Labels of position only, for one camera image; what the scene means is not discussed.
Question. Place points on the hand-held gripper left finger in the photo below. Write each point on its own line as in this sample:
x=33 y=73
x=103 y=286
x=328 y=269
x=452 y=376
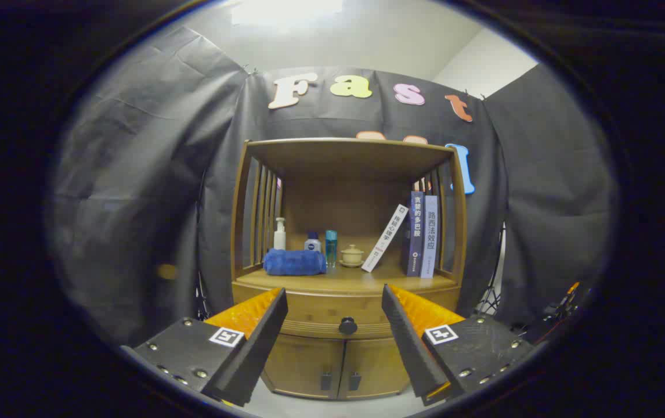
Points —
x=260 y=348

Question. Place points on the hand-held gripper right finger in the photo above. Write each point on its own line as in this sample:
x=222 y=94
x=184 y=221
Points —
x=408 y=342

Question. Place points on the wooden drawer with black knob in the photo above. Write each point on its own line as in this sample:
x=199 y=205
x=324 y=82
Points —
x=321 y=310

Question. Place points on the wooden cabinet door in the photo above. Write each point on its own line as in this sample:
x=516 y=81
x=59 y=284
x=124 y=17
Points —
x=376 y=366
x=303 y=363

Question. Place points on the wooden cabinet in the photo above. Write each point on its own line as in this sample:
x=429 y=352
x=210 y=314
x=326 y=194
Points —
x=338 y=203

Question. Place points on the black tripod stand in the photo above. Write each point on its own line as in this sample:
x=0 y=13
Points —
x=490 y=302

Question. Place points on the blue folded towel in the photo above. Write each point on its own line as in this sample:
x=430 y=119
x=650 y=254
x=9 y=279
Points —
x=295 y=262

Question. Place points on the pale lilac book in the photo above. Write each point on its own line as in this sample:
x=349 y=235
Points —
x=429 y=244

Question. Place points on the beige lidded teacup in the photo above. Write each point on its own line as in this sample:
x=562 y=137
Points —
x=351 y=255

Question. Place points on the dark blue book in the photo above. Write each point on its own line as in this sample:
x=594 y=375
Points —
x=415 y=238

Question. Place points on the white book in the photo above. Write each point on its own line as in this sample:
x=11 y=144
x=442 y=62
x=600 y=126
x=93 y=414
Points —
x=385 y=238

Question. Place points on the white pump bottle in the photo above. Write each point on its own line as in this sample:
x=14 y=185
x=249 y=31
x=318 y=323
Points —
x=279 y=239

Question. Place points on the white bottle with blue cap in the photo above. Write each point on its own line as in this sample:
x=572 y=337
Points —
x=312 y=244

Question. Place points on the slim teal bottle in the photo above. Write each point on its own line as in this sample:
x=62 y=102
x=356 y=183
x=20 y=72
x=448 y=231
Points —
x=331 y=247

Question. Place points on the black and orange tool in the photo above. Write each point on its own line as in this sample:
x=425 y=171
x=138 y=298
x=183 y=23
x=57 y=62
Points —
x=564 y=296

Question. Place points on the black backdrop cloth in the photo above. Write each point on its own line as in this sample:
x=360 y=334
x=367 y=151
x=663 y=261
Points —
x=135 y=174

